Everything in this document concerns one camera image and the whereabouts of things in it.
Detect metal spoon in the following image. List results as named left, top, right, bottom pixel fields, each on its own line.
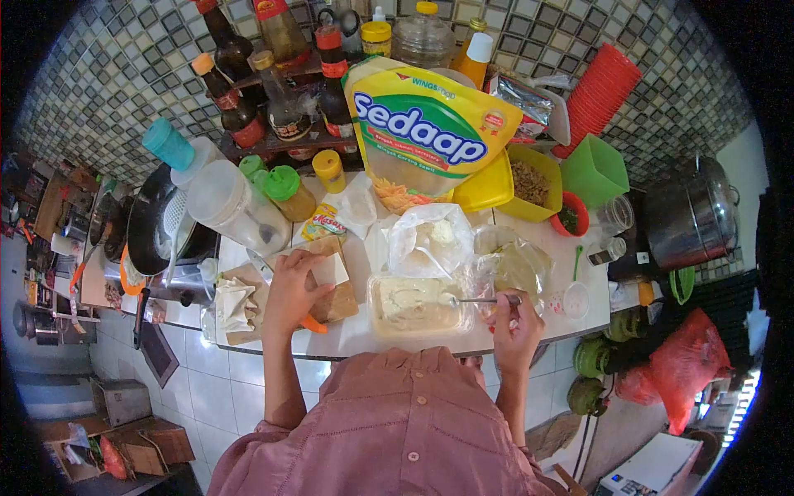
left=437, top=293, right=522, bottom=310

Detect yellow seasoning sachet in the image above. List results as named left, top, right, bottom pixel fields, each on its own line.
left=300, top=203, right=347, bottom=244

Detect red plastic bag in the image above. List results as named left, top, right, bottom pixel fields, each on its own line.
left=613, top=308, right=733, bottom=436

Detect dark bottle with orange cap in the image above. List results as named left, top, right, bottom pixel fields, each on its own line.
left=190, top=52, right=268, bottom=150

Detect small glass shaker bottle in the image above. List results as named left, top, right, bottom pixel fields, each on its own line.
left=586, top=237, right=628, bottom=267

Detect wooden cutting board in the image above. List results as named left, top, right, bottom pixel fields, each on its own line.
left=222, top=236, right=360, bottom=347

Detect yellow container of fried shallots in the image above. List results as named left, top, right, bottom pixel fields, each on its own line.
left=496, top=144, right=564, bottom=223

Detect clear bag with white food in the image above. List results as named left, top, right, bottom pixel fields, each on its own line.
left=387, top=203, right=476, bottom=281

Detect yellow cooking oil pouch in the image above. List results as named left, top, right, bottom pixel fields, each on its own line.
left=341, top=56, right=526, bottom=215

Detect green handled small strainer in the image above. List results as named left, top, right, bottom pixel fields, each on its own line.
left=561, top=245, right=591, bottom=321

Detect tall dark sauce bottle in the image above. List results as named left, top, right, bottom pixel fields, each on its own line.
left=191, top=0, right=256, bottom=82

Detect person's left hand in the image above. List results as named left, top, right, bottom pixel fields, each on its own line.
left=263, top=249, right=336, bottom=339

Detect small green capped bottle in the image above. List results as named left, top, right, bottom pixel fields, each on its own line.
left=238, top=154, right=269, bottom=182

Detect wooden bottle rack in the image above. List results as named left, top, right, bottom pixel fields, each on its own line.
left=216, top=56, right=367, bottom=172

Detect crumpled clear plastic bag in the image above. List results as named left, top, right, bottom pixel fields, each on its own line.
left=470, top=224, right=555, bottom=318

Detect dark bottle with gold cap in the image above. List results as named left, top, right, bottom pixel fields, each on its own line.
left=249, top=50, right=313, bottom=143

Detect person's right fingers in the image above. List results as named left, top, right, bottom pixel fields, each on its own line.
left=483, top=288, right=527, bottom=329

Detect large steel pot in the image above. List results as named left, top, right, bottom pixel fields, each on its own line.
left=641, top=154, right=741, bottom=272

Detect small yellow plastic bottle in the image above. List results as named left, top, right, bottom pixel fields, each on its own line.
left=311, top=149, right=347, bottom=195

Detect container with teal lid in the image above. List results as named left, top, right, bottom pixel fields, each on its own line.
left=141, top=117, right=225, bottom=191

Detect cluttered kitchen counter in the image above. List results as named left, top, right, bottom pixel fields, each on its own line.
left=0, top=148, right=128, bottom=348

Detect wooden crates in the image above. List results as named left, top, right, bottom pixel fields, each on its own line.
left=36, top=414, right=197, bottom=485

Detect dark bottle with red cap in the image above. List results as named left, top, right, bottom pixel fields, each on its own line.
left=314, top=25, right=356, bottom=141

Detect black handled utensil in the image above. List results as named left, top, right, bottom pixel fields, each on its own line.
left=132, top=286, right=152, bottom=351

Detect brown floor mat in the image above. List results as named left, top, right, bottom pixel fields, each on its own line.
left=139, top=321, right=181, bottom=389

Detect stack of red plastic bowls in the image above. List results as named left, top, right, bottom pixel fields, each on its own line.
left=550, top=42, right=644, bottom=160

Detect pile of folded white wrappers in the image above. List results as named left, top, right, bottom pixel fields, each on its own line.
left=213, top=276, right=259, bottom=333

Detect yellow container lid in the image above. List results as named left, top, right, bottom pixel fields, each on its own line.
left=451, top=149, right=515, bottom=213

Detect clear tub of pale filling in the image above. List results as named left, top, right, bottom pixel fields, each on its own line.
left=365, top=273, right=476, bottom=339

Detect orange bottle with gold cap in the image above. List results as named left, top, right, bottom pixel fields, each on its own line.
left=449, top=17, right=488, bottom=73

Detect person's right hand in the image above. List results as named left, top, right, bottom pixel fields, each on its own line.
left=483, top=288, right=547, bottom=374

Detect white slotted ladle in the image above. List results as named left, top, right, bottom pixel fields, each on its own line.
left=161, top=188, right=191, bottom=287

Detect brown sauce bottle red label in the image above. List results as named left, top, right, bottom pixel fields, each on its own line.
left=251, top=0, right=311, bottom=69

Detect person's body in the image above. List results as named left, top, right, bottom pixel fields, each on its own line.
left=206, top=346, right=559, bottom=496

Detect person's left fingers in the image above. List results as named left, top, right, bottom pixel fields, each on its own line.
left=273, top=249, right=330, bottom=277

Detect green plastic bowl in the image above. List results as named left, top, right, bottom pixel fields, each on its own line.
left=668, top=266, right=697, bottom=306

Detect silver foil packet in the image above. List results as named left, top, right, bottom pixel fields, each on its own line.
left=486, top=73, right=572, bottom=147

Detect large clear plastic jar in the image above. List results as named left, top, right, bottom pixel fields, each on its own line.
left=185, top=159, right=293, bottom=257

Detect small red bowl of greens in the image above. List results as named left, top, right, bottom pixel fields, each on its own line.
left=548, top=191, right=591, bottom=238

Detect black wok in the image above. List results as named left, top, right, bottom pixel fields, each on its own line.
left=125, top=162, right=219, bottom=277

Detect green gas cylinders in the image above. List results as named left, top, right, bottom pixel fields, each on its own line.
left=566, top=306, right=649, bottom=417

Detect white square wrapper sheet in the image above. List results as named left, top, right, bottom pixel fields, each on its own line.
left=308, top=252, right=351, bottom=288

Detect bottle with green lid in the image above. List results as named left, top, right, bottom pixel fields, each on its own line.
left=262, top=165, right=318, bottom=223

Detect large clear jar yellow lid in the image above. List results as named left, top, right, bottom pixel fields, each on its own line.
left=391, top=1, right=457, bottom=69

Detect small jar with yellow lid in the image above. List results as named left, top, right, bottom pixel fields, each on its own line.
left=360, top=20, right=393, bottom=59

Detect clear glass jar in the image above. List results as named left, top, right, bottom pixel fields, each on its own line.
left=595, top=195, right=635, bottom=237

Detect white appliance box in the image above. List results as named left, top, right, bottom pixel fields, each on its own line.
left=594, top=432, right=706, bottom=496

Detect green square plastic container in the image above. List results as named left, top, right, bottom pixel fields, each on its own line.
left=560, top=133, right=631, bottom=209

